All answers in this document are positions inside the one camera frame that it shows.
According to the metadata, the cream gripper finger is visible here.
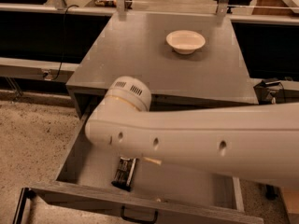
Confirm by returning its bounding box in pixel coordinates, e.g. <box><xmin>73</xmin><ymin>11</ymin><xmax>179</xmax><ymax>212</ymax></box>
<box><xmin>142</xmin><ymin>157</ymin><xmax>162</xmax><ymax>165</ymax></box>

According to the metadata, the black device on shelf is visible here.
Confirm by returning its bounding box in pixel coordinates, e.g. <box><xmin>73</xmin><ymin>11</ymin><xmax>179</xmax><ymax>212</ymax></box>
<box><xmin>253</xmin><ymin>77</ymin><xmax>293</xmax><ymax>105</ymax></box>

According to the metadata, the black metal stand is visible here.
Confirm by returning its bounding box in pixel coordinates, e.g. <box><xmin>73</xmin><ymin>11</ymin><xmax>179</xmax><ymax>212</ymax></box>
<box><xmin>265</xmin><ymin>185</ymin><xmax>278</xmax><ymax>201</ymax></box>

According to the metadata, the cardboard box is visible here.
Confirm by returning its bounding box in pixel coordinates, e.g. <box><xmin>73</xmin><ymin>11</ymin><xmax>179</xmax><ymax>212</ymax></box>
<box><xmin>280</xmin><ymin>188</ymin><xmax>299</xmax><ymax>224</ymax></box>

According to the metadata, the black hanging cable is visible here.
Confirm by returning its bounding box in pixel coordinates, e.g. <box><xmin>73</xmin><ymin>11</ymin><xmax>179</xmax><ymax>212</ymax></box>
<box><xmin>42</xmin><ymin>4</ymin><xmax>80</xmax><ymax>82</ymax></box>

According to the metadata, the grey metal rail shelf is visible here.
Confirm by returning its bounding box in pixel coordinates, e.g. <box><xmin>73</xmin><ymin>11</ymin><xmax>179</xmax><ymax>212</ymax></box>
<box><xmin>0</xmin><ymin>58</ymin><xmax>78</xmax><ymax>83</ymax></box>

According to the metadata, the grey open top drawer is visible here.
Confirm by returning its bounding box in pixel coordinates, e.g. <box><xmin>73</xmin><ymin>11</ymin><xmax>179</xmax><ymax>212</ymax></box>
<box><xmin>31</xmin><ymin>98</ymin><xmax>263</xmax><ymax>224</ymax></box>

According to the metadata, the grey cabinet counter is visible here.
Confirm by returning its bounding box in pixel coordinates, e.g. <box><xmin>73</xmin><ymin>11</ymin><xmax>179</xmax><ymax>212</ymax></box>
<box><xmin>65</xmin><ymin>10</ymin><xmax>259</xmax><ymax>117</ymax></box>

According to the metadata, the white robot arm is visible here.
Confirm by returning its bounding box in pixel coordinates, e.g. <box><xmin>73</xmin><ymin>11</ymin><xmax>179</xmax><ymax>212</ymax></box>
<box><xmin>85</xmin><ymin>77</ymin><xmax>299</xmax><ymax>189</ymax></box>

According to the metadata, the dark rxbar chocolate bar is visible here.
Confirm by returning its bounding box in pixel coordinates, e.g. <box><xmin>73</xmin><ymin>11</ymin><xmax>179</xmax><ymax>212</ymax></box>
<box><xmin>111</xmin><ymin>157</ymin><xmax>137</xmax><ymax>191</ymax></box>

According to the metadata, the black drawer handle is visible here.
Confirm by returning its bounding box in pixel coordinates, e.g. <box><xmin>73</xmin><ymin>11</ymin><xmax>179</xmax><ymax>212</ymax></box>
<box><xmin>121</xmin><ymin>205</ymin><xmax>159</xmax><ymax>224</ymax></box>

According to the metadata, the white bowl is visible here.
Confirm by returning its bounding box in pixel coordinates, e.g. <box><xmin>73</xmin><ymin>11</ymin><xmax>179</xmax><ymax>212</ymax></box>
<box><xmin>166</xmin><ymin>30</ymin><xmax>206</xmax><ymax>55</ymax></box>

